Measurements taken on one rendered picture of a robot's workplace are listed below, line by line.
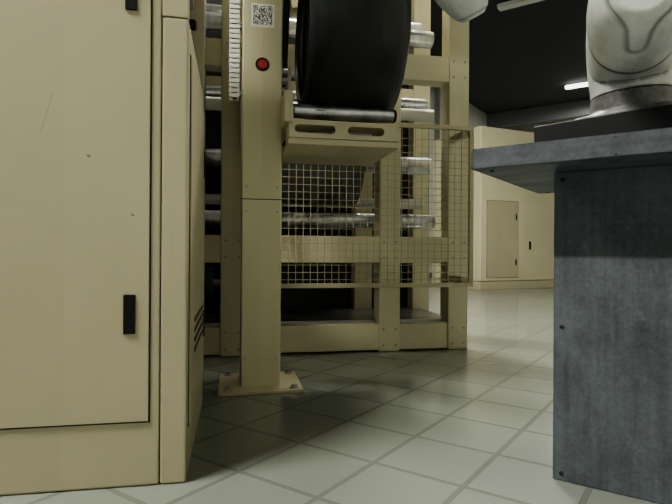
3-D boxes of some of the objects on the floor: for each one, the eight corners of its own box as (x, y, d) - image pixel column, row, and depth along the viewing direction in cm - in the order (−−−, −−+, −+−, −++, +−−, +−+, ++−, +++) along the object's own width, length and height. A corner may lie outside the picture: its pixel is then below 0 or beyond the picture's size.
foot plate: (217, 396, 164) (217, 389, 164) (220, 376, 190) (220, 370, 190) (304, 392, 169) (304, 385, 169) (294, 373, 195) (294, 367, 195)
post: (240, 390, 171) (244, -383, 171) (239, 380, 185) (244, -338, 185) (280, 388, 174) (285, -374, 174) (277, 379, 187) (281, -330, 187)
